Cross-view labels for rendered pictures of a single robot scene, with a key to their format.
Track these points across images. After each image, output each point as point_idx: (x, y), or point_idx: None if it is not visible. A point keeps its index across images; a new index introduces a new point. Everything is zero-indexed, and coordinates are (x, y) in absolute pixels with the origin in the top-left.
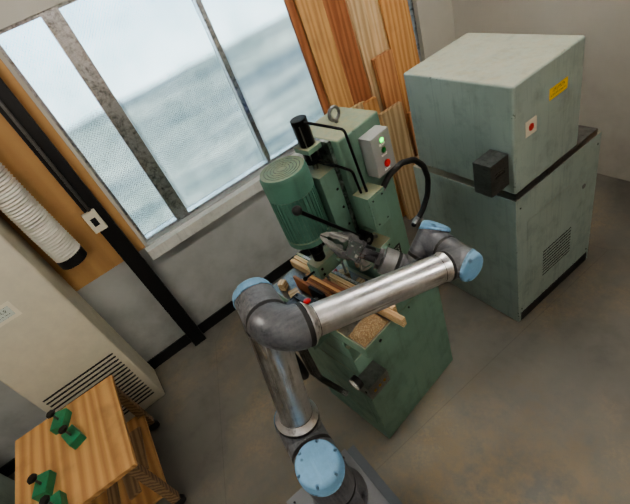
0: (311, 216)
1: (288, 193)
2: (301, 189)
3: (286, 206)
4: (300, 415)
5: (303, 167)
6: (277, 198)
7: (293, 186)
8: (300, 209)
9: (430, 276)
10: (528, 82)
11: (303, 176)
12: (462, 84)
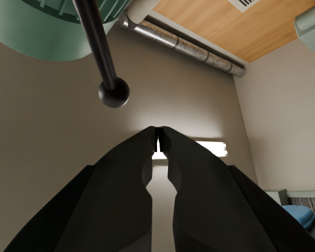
0: (100, 61)
1: (83, 44)
2: (44, 33)
3: (115, 15)
4: None
5: None
6: (110, 28)
7: (59, 51)
8: (106, 105)
9: None
10: None
11: (10, 39)
12: None
